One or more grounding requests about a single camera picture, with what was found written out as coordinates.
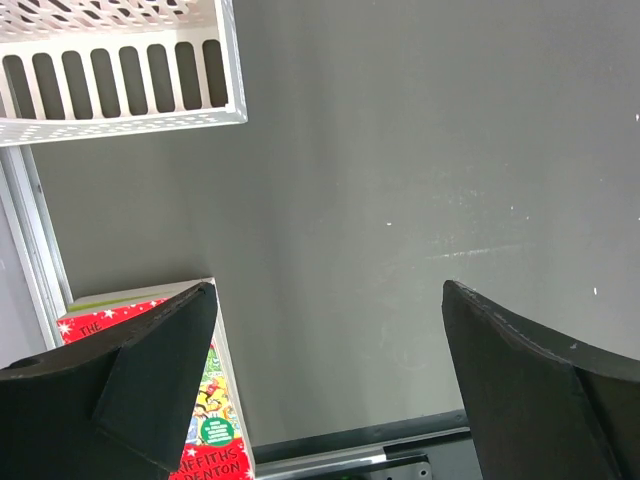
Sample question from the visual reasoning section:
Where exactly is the aluminium frame rail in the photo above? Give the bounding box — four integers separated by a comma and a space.
1, 146, 73, 349

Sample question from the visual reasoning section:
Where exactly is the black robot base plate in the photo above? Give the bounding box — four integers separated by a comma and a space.
253, 410, 482, 479

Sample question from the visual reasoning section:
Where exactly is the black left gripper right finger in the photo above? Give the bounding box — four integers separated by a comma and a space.
442, 280, 639, 479

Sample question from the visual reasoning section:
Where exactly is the white perforated file organizer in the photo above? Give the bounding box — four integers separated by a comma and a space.
1, 1, 248, 147

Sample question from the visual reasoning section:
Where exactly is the red children's book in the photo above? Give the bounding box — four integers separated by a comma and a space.
56, 280, 255, 479

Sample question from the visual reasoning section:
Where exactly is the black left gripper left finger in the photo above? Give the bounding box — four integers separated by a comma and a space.
1, 282, 218, 479

